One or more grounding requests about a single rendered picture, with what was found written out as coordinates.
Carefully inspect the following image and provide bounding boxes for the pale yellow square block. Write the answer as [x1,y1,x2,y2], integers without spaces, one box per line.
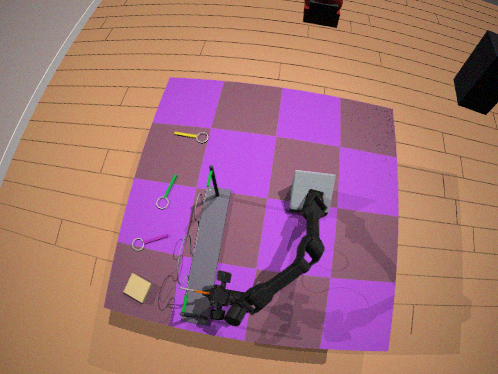
[124,273,153,303]

